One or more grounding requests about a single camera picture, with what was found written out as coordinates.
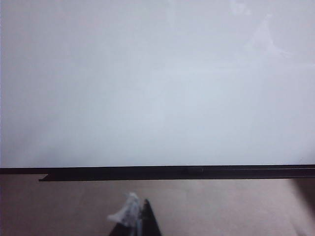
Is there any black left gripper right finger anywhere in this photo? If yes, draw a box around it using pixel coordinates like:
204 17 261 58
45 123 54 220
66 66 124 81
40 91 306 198
140 198 162 236

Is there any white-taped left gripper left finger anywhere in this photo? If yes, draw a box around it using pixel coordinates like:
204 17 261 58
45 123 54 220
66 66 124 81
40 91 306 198
107 192 142 236

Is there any white whiteboard panel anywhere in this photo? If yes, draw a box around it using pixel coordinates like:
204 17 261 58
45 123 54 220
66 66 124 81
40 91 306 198
0 0 315 169

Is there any white whiteboard with black frame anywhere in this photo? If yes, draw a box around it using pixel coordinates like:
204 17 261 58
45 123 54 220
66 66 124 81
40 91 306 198
0 164 315 183

